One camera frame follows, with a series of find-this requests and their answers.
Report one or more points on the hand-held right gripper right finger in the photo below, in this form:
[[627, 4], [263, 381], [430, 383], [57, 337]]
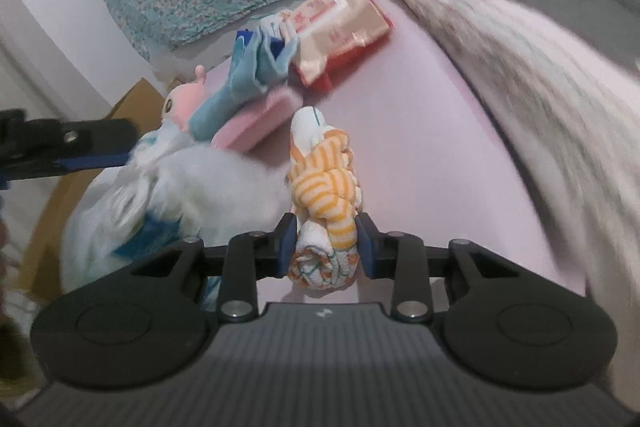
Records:
[[364, 247]]

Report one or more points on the white printed plastic bag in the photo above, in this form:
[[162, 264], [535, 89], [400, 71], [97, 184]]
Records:
[[200, 187]]

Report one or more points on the pink and white plush doll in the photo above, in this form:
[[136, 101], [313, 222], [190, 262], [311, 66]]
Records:
[[180, 104]]

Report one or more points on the red white snack packet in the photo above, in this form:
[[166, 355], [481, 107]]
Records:
[[340, 27]]

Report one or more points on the orange striped towel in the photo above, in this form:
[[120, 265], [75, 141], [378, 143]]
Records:
[[325, 192]]

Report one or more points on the brown cardboard box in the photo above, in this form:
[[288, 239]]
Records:
[[55, 227]]

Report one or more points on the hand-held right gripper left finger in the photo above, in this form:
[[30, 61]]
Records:
[[287, 247]]

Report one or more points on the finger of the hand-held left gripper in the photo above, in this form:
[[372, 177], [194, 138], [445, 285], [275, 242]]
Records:
[[95, 161]]

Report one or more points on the blue tissue pack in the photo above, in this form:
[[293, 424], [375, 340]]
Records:
[[245, 41]]

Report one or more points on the white quilted blanket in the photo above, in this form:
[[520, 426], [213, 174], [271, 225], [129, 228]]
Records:
[[525, 82]]

